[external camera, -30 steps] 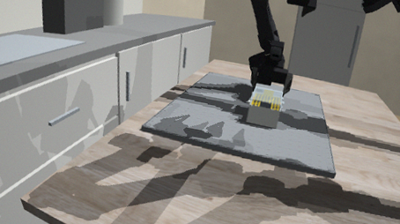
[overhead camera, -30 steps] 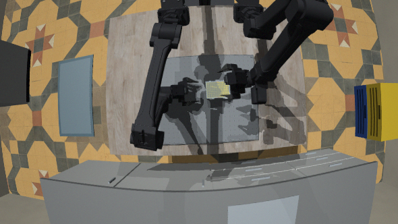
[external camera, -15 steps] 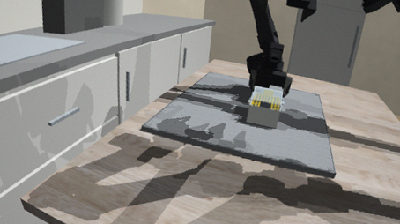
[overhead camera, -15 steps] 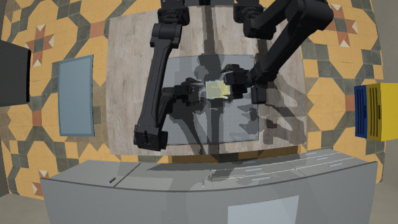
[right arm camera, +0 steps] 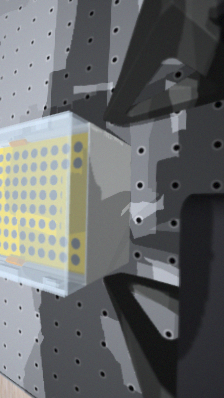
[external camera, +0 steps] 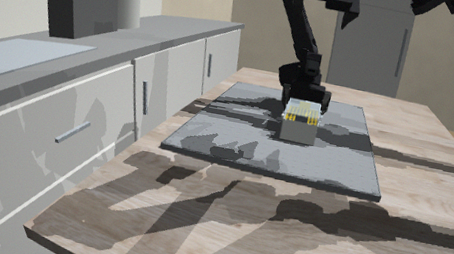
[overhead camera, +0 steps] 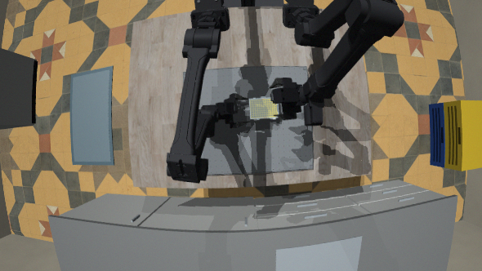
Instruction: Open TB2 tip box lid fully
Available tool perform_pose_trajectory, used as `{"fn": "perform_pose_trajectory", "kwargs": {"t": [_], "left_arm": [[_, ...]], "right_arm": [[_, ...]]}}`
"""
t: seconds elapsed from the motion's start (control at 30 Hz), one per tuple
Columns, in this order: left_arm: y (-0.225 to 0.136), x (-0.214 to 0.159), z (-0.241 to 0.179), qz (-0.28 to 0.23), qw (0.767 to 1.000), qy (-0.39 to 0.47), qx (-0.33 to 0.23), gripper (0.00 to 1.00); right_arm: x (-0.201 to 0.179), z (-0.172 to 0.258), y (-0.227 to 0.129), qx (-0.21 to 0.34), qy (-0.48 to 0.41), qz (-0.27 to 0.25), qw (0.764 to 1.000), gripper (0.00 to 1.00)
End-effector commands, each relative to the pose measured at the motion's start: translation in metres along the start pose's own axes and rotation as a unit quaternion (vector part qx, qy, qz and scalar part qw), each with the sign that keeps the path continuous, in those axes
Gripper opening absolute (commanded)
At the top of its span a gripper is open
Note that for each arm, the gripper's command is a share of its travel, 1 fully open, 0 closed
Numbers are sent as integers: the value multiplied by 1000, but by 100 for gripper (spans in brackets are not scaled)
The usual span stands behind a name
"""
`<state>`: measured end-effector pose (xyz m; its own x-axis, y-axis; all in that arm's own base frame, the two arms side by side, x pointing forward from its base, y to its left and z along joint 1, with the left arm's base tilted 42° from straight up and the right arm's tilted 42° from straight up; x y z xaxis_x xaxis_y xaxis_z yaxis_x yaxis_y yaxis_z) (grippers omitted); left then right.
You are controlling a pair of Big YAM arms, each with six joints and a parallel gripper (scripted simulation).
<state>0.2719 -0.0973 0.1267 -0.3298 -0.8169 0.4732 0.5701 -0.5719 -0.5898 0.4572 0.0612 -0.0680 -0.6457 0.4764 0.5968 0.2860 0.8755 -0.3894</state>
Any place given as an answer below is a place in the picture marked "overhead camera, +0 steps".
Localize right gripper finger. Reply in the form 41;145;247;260
235;93;249;100
235;121;251;128

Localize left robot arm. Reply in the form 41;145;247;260
270;0;404;126

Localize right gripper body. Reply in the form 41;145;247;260
224;93;235;128

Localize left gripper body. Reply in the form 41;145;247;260
281;78;305;120

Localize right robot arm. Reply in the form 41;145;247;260
167;9;239;184

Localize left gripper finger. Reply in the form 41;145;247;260
269;78;283;88
273;113;297;120

